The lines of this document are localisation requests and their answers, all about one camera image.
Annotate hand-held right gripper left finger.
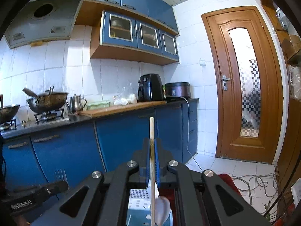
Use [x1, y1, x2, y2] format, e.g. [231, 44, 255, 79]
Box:
[30, 138, 151, 226]

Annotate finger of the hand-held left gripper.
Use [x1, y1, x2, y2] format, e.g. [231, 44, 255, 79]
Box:
[35, 181, 69, 197]

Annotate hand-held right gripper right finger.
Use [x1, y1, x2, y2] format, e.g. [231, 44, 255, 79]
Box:
[154, 138, 271, 226]

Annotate steel fork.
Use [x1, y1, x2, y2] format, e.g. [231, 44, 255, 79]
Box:
[55, 168, 67, 183]

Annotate white plastic spoon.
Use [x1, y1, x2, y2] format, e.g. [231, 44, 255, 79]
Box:
[154, 196, 171, 225]

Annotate light blue utensil holder box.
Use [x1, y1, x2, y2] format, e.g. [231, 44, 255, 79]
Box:
[127, 181, 174, 226]

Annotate blue base cabinets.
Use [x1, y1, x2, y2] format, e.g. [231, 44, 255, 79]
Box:
[0, 99, 201, 195]

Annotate wooden cutting board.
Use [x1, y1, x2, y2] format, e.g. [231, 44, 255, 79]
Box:
[80, 101, 168, 118]

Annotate clear plastic bag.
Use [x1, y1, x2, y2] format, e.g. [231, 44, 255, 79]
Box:
[114, 82, 138, 106]

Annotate gas stove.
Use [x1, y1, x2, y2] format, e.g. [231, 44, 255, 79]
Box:
[0, 108, 65, 129]

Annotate black air fryer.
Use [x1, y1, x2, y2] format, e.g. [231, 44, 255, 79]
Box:
[138, 74, 165, 102]

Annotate green plastic tray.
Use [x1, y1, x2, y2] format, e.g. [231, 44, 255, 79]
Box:
[87, 101, 111, 111]

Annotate dark rice cooker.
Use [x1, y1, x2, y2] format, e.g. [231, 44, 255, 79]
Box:
[165, 82, 191, 101]

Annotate large black wok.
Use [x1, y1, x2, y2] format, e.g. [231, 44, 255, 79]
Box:
[27, 92, 68, 113]

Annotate steel kettle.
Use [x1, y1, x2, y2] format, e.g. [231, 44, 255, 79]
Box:
[68, 94, 87, 114]

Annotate small black wok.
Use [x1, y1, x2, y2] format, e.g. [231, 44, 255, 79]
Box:
[0, 104, 20, 124]

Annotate wooden door with glass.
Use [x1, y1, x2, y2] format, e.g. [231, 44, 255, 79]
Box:
[201, 6, 284, 164]

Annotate grey range hood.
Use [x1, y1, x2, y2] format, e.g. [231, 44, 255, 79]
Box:
[5, 0, 85, 49]

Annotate white plastic bag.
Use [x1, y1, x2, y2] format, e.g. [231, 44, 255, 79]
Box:
[288, 65, 301, 100]

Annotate cardboard box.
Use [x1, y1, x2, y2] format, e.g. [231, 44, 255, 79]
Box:
[280, 35, 301, 61]

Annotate bottle on shelf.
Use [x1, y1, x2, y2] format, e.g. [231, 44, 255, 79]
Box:
[276, 7, 290, 30]

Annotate wooden shelf unit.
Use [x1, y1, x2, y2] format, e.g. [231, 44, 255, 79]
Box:
[260, 0, 301, 170]

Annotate metal cabinet handle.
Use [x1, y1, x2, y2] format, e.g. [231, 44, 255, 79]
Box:
[8, 142, 29, 149]
[33, 135, 59, 143]

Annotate white power cable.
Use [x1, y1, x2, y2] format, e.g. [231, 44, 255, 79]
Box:
[182, 96, 203, 173]

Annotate grey floor cables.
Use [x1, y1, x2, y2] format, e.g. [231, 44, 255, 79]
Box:
[230, 168, 281, 206]

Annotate glass door wall cabinet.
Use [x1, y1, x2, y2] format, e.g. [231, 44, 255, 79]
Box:
[90, 10, 181, 66]

